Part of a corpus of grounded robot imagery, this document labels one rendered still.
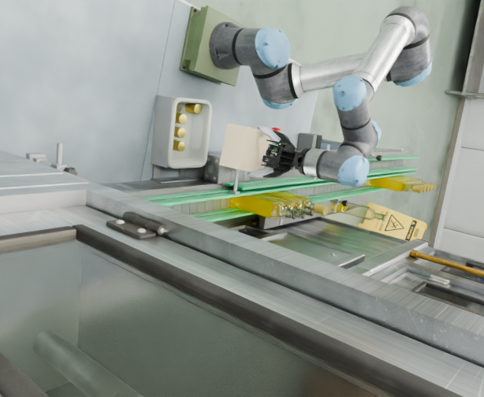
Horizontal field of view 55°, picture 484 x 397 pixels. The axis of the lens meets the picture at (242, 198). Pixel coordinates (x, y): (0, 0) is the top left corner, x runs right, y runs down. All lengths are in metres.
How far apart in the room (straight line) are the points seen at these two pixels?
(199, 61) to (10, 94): 0.58
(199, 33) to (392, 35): 0.61
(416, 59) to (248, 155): 0.56
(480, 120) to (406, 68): 5.89
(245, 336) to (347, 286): 0.10
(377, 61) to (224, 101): 0.71
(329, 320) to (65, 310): 0.18
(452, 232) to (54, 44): 6.73
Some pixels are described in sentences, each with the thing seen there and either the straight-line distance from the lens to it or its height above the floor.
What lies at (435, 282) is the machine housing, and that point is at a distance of 1.73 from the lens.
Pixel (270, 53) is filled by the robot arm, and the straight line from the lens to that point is 1.47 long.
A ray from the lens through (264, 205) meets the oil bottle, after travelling 1.59.
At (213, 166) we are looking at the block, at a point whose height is 0.86.
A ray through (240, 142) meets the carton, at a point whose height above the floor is 1.11.
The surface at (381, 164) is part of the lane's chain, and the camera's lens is 2.81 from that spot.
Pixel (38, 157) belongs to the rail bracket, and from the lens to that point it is 1.21.
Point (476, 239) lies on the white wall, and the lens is 7.46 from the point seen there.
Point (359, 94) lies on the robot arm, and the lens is 1.13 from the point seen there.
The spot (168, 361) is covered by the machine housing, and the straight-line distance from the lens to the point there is 0.29.
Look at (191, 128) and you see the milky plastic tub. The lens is 1.64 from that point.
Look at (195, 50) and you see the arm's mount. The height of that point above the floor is 0.81.
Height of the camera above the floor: 1.92
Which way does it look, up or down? 37 degrees down
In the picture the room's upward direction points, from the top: 106 degrees clockwise
